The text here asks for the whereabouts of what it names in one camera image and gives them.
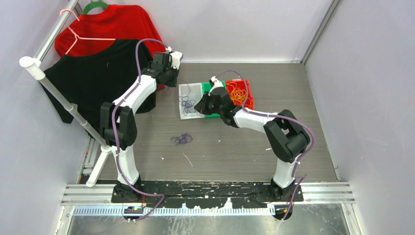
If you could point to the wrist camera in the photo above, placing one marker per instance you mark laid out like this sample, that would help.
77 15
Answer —
176 58
215 83

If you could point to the white plastic bin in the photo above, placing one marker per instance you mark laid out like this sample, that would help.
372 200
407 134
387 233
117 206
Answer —
189 95

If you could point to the pink hanger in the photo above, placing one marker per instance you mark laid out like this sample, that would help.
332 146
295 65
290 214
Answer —
76 36

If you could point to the green plastic bin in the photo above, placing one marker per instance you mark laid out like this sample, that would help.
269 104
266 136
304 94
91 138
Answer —
206 86

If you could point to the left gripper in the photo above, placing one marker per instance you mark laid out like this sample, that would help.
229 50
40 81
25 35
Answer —
173 82

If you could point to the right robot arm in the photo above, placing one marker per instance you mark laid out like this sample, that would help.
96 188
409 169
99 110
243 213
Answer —
289 139

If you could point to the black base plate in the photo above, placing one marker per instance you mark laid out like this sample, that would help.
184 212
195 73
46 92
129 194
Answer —
205 195

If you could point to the black t-shirt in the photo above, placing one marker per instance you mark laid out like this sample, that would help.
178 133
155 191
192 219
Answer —
89 81

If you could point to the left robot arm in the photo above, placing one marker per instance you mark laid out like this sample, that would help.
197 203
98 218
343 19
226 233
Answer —
118 125

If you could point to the red t-shirt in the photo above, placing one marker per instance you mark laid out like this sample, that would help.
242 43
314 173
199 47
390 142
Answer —
116 21

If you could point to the green hanger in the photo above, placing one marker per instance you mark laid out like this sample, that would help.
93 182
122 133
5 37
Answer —
94 4

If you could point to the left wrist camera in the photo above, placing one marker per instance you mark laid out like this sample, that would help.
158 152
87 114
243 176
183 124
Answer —
176 58

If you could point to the white clothes rack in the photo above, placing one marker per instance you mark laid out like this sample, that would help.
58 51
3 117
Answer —
33 67

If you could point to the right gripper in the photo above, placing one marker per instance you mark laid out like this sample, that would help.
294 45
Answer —
201 107

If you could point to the red plastic bin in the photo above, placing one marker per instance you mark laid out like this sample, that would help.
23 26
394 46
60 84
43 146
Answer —
240 92

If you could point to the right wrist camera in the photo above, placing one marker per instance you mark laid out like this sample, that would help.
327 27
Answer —
215 83

